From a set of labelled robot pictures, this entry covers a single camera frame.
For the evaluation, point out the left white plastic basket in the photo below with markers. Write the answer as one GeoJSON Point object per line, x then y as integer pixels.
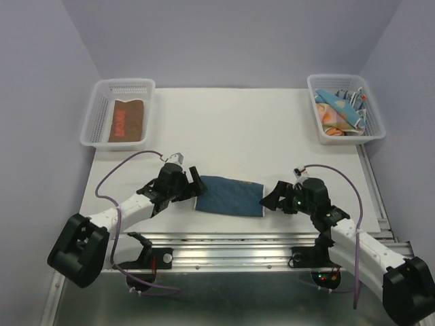
{"type": "Point", "coordinates": [97, 123]}

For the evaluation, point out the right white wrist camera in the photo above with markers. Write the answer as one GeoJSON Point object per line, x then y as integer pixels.
{"type": "Point", "coordinates": [301, 175]}

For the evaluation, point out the white plastic basket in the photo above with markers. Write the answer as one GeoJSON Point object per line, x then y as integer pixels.
{"type": "Point", "coordinates": [97, 123]}
{"type": "Point", "coordinates": [374, 129]}

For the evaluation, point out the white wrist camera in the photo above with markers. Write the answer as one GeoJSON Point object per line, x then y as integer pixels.
{"type": "Point", "coordinates": [175, 158]}
{"type": "Point", "coordinates": [301, 175]}

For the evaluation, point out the light blue spotted towel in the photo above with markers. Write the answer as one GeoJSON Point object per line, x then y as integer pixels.
{"type": "Point", "coordinates": [350, 110]}

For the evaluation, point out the right white plastic basket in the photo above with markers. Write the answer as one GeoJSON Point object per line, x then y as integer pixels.
{"type": "Point", "coordinates": [374, 129]}

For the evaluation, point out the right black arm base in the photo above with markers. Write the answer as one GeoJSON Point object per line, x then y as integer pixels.
{"type": "Point", "coordinates": [316, 256]}

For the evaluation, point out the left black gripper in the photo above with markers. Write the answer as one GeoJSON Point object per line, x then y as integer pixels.
{"type": "Point", "coordinates": [192, 189]}

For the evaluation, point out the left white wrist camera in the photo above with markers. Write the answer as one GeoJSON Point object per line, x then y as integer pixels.
{"type": "Point", "coordinates": [175, 158]}

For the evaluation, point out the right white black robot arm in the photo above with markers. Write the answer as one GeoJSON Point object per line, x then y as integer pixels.
{"type": "Point", "coordinates": [404, 285]}

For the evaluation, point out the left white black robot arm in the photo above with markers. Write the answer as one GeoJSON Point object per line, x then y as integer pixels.
{"type": "Point", "coordinates": [80, 251]}

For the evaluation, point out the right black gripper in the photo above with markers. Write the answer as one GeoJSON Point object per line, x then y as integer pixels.
{"type": "Point", "coordinates": [281, 189]}

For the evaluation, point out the blue yellow tiger towel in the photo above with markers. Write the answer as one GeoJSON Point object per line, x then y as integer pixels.
{"type": "Point", "coordinates": [231, 197]}

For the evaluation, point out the orange pink patterned towel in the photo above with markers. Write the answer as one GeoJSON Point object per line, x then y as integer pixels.
{"type": "Point", "coordinates": [333, 124]}

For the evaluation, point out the aluminium mounting rail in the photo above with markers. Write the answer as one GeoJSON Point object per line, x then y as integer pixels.
{"type": "Point", "coordinates": [230, 252]}

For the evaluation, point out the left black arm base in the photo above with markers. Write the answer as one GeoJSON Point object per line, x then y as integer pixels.
{"type": "Point", "coordinates": [136, 252]}

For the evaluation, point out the brown orange towel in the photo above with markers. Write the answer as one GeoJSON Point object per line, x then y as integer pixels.
{"type": "Point", "coordinates": [127, 121]}

